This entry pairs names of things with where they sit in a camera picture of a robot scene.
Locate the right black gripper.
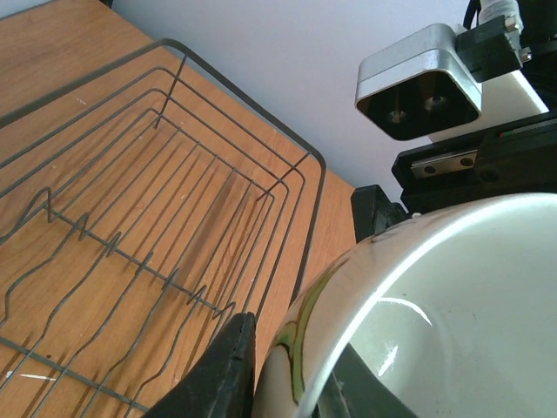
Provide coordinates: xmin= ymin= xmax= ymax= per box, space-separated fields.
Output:
xmin=351 ymin=117 xmax=556 ymax=241

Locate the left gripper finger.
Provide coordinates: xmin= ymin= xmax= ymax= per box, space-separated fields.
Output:
xmin=145 ymin=313 xmax=256 ymax=417

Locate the white floral bowl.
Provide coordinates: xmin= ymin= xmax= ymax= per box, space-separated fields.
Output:
xmin=252 ymin=192 xmax=556 ymax=417

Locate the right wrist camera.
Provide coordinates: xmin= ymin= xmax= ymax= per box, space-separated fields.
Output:
xmin=355 ymin=17 xmax=548 ymax=142

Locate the black wire dish rack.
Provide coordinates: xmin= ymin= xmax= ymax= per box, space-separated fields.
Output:
xmin=1 ymin=39 xmax=326 ymax=417

